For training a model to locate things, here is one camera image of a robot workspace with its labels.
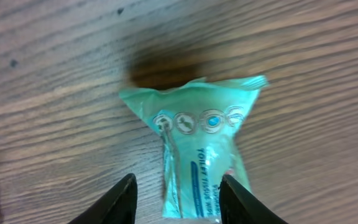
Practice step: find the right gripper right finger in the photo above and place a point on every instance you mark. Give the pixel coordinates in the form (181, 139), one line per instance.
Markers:
(239, 206)

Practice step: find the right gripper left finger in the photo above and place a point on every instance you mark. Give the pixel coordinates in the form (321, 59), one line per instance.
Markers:
(117, 206)

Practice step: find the teal tissue wipes pack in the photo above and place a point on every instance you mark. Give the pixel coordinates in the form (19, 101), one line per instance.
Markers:
(198, 123)

